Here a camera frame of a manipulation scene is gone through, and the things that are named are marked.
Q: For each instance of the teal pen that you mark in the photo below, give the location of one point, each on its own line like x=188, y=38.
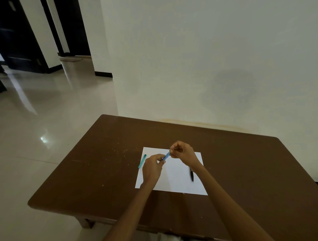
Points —
x=142, y=161

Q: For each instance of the person's right thumb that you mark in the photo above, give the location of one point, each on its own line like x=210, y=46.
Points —
x=174, y=156

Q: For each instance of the person's right forearm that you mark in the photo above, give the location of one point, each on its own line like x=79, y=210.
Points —
x=229, y=206

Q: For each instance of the black pen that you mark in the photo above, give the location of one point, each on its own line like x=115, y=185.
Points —
x=191, y=175

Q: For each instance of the person's left hand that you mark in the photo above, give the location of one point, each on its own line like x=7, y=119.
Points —
x=151, y=169

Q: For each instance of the dark wooden door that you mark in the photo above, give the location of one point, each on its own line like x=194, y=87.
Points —
x=17, y=34

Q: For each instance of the person's left thumb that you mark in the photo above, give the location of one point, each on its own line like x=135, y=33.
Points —
x=162, y=163

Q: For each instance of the blue pen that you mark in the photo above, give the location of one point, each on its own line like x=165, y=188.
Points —
x=166, y=156

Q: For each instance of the white paper sheet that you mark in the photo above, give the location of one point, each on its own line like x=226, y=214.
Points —
x=174, y=177

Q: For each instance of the person's left forearm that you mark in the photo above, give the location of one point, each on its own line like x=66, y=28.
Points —
x=130, y=213

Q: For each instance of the brown wooden table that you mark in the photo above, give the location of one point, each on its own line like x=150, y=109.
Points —
x=174, y=173

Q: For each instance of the person's right hand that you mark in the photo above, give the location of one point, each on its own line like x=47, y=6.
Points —
x=184, y=152

